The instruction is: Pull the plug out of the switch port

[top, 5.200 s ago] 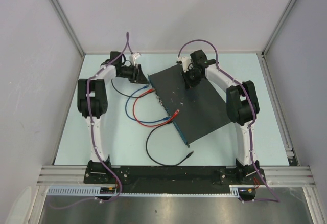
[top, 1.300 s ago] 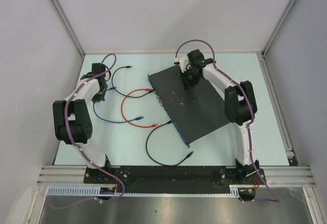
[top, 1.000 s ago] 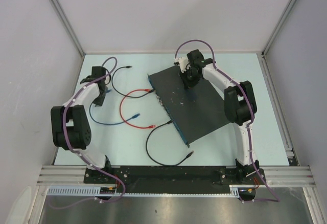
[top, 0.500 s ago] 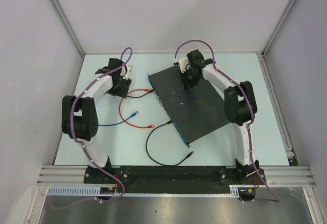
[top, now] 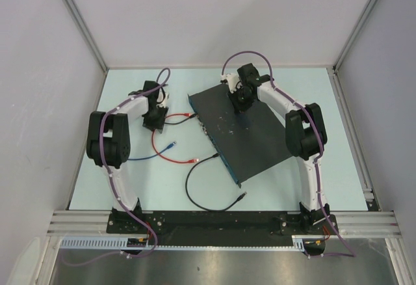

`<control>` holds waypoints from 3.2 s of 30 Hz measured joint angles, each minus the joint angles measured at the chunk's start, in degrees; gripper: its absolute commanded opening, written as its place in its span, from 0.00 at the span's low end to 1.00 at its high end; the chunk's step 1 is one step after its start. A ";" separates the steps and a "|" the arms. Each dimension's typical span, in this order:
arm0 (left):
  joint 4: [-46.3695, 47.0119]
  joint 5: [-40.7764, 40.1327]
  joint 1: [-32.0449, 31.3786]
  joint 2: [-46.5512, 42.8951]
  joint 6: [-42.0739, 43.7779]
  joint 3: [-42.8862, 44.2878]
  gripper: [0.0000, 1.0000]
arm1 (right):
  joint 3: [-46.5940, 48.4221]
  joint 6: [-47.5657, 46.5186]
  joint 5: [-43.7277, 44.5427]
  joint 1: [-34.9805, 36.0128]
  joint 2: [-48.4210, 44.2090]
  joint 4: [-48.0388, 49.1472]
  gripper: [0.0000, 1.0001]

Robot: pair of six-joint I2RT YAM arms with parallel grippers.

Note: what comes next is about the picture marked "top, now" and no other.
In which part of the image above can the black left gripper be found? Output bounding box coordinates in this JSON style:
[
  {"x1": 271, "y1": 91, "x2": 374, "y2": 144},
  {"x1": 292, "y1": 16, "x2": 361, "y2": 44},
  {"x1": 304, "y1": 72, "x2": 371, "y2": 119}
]
[{"x1": 142, "y1": 103, "x2": 168, "y2": 133}]

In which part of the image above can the blue ethernet cable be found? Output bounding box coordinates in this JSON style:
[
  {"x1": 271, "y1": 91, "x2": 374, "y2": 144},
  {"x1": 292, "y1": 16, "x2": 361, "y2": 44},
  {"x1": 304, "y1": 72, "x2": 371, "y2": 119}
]
[{"x1": 127, "y1": 141, "x2": 178, "y2": 162}]

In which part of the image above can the red ethernet cable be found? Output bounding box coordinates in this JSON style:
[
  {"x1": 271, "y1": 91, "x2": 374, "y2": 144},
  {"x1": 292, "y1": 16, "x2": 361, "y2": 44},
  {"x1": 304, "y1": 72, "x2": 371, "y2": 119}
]
[{"x1": 151, "y1": 112, "x2": 201, "y2": 164}]

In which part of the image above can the dark network switch box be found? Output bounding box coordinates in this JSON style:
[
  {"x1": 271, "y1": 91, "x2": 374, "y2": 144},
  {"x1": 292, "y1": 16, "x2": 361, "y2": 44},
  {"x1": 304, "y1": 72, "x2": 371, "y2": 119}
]
[{"x1": 188, "y1": 84, "x2": 292, "y2": 186}]

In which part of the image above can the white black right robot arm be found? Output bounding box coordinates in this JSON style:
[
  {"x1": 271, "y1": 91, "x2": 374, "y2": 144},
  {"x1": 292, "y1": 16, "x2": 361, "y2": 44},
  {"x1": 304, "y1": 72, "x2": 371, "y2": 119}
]
[{"x1": 221, "y1": 64, "x2": 330, "y2": 234}]

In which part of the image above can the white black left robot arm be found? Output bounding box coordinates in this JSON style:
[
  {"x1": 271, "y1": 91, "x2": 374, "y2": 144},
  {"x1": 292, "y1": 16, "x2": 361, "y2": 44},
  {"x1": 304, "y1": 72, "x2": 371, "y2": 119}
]
[{"x1": 86, "y1": 81, "x2": 168, "y2": 234}]

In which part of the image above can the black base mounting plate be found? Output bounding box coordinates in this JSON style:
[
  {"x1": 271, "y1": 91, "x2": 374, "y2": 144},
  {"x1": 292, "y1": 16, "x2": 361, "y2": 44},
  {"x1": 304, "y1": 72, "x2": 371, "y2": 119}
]
[{"x1": 106, "y1": 210, "x2": 337, "y2": 236}]

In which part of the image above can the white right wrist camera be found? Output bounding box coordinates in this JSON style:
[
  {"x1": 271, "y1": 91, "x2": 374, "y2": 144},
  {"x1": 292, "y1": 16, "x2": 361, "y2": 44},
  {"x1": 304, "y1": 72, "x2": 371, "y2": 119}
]
[{"x1": 220, "y1": 73, "x2": 240, "y2": 93}]

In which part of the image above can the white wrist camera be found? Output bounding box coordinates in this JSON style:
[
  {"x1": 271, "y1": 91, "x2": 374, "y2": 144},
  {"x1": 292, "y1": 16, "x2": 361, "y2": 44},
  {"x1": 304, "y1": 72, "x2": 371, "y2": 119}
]
[
  {"x1": 156, "y1": 88, "x2": 170, "y2": 108},
  {"x1": 220, "y1": 73, "x2": 240, "y2": 93}
]

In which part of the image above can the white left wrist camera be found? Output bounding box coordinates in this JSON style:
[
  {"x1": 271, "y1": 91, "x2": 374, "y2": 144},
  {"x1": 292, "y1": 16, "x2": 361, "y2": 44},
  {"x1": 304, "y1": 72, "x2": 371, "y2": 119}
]
[{"x1": 156, "y1": 88, "x2": 170, "y2": 108}]

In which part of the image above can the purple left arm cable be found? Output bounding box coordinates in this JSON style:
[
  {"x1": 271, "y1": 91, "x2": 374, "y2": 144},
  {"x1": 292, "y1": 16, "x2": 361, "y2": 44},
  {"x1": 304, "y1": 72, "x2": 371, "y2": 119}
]
[{"x1": 61, "y1": 67, "x2": 172, "y2": 266}]

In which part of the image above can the aluminium front frame rail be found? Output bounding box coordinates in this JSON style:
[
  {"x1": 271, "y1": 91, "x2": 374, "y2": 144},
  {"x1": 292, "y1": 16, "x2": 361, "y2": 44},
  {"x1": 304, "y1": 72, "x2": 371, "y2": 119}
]
[{"x1": 47, "y1": 211, "x2": 401, "y2": 238}]

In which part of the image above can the grey slotted cable duct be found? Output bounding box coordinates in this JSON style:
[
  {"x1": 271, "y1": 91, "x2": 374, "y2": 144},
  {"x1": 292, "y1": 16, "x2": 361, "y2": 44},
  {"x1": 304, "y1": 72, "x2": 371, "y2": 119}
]
[{"x1": 60, "y1": 234, "x2": 321, "y2": 252}]

